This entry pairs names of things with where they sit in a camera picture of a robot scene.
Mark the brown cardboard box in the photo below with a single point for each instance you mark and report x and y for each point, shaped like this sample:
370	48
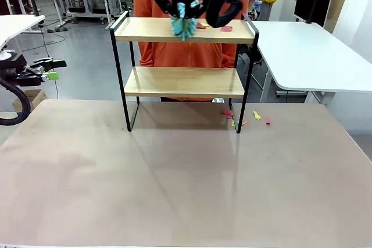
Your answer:
32	98

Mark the dark red paper scrap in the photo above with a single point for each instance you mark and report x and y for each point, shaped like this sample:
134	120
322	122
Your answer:
267	120

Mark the wide yellow paper scrap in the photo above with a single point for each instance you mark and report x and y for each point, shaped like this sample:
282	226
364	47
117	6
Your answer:
257	115

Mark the two-tier wood and black shelf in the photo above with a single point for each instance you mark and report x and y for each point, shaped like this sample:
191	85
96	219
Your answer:
180	82

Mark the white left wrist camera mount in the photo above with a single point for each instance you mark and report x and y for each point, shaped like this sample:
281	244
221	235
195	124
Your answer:
5	55

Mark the teal microfiber duster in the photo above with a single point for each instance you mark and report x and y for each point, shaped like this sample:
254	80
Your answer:
178	28

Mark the crumpled red paper scrap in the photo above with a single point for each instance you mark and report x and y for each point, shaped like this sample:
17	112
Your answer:
226	28

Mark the large red paper scrap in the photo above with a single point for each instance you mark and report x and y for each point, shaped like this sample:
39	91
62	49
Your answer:
200	26

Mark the black chair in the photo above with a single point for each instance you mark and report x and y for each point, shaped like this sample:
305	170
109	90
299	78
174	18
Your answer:
250	55

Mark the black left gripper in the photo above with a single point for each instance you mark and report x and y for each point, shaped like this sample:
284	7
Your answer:
13	69

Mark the black monitor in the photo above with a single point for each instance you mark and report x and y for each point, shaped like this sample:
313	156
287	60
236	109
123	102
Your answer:
312	1

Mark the small white table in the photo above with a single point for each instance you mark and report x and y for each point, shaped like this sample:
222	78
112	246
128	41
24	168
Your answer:
14	25

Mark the large white table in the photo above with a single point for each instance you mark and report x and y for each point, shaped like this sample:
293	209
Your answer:
305	56

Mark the person in orange hoodie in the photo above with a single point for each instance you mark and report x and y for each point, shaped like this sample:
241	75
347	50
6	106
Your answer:
189	53

